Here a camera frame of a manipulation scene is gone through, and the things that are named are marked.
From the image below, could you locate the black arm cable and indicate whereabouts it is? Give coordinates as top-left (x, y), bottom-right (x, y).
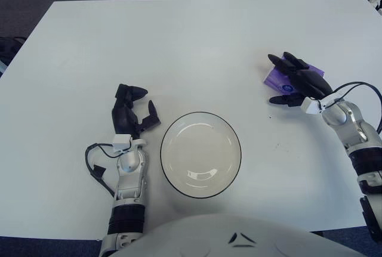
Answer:
top-left (321, 81), bottom-right (382, 134)
top-left (84, 143), bottom-right (120, 198)

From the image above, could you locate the black bag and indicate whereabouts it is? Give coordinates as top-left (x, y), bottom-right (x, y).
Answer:
top-left (0, 36), bottom-right (27, 61)

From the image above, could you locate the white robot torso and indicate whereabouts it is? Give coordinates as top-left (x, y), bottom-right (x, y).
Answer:
top-left (109, 212), bottom-right (382, 257)

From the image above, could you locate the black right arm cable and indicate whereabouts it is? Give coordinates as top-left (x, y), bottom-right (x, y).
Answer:
top-left (321, 81), bottom-right (382, 134)

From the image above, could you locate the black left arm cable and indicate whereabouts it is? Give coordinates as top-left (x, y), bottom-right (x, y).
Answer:
top-left (84, 143), bottom-right (120, 198)

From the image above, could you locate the white plate black rim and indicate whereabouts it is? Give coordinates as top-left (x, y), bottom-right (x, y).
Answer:
top-left (160, 112), bottom-right (242, 200)

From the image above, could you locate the purple tissue paper pack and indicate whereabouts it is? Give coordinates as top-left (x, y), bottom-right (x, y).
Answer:
top-left (263, 60), bottom-right (325, 94)

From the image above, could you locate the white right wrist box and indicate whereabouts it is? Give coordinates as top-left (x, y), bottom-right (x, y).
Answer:
top-left (300, 96), bottom-right (325, 115)

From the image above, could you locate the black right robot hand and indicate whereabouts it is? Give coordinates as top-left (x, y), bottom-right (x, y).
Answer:
top-left (267, 51), bottom-right (334, 108)

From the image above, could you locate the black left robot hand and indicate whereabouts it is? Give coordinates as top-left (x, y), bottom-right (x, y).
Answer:
top-left (110, 83), bottom-right (162, 139)

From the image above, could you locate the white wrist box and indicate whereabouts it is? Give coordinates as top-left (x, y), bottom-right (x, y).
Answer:
top-left (112, 134), bottom-right (133, 153)
top-left (300, 96), bottom-right (325, 115)

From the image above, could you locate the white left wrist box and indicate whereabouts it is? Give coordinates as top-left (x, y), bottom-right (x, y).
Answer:
top-left (112, 134), bottom-right (133, 153)

